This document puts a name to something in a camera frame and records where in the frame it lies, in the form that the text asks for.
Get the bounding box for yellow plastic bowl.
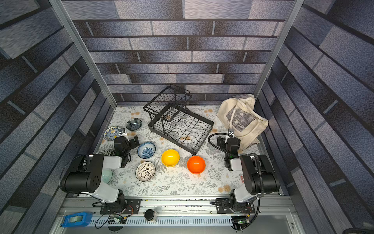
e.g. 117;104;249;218
161;149;180;167

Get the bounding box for orange plastic bowl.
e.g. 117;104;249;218
187;156;206;175

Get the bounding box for black wire dish rack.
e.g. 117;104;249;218
143;84;214;156

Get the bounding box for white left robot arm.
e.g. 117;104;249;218
59;136;140;215

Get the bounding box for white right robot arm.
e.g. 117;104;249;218
211;136;280;214

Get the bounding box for blue floral ceramic bowl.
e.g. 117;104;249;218
137;142;156;159

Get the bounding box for black speckled ceramic bowl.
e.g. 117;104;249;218
100;150;113;156

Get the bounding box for blue yellow patterned bowl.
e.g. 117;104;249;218
104;126;123;141

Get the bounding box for dark grey-blue ceramic bowl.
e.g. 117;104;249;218
126;118;143;132

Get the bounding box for white lattice pattern bowl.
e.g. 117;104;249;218
135;162;155;182

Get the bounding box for pale green ceramic bowl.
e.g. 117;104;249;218
101;169;113;184

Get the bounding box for floral patterned table mat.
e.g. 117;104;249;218
78;105;275;197

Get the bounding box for beige canvas tote bag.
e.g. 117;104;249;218
217;94;268;151

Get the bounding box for black round knob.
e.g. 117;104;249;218
144;209;156;222

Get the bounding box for green circuit board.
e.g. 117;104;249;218
231;216;249;226

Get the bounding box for blue tape dispenser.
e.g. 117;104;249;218
60;212;93;228

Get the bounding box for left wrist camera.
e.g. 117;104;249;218
119;131;129;140

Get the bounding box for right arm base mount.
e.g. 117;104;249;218
211;198;255;214

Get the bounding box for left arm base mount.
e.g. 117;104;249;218
100;199;141;215

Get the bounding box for white slotted cable duct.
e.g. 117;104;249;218
105;216;232;227

